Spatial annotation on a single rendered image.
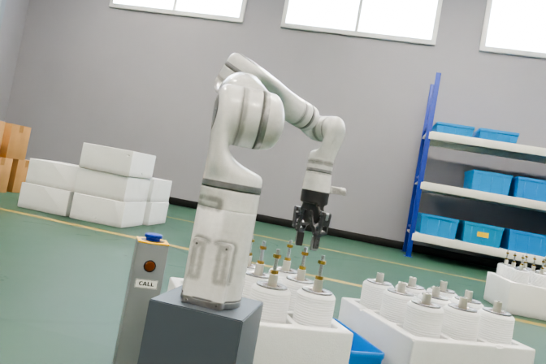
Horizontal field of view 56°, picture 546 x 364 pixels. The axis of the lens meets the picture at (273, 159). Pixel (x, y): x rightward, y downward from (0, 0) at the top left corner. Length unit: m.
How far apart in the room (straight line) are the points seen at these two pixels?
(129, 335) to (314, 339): 0.41
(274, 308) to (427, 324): 0.42
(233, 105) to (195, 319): 0.31
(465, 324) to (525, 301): 1.89
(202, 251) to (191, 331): 0.11
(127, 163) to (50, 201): 0.63
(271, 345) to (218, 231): 0.51
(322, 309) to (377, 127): 5.16
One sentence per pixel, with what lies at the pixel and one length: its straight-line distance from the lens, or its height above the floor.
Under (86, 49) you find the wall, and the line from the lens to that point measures 7.62.
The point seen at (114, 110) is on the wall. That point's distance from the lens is 7.22.
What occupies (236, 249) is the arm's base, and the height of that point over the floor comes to 0.39.
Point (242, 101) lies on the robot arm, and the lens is 0.76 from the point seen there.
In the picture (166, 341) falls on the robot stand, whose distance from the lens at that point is 0.78.
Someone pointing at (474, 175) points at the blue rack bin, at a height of 0.93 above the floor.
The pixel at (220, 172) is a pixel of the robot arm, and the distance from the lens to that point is 0.75.
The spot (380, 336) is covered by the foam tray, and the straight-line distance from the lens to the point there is 1.49.
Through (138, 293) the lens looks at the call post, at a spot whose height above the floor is 0.20.
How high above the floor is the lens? 0.49
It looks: 3 degrees up
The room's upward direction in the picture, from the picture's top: 10 degrees clockwise
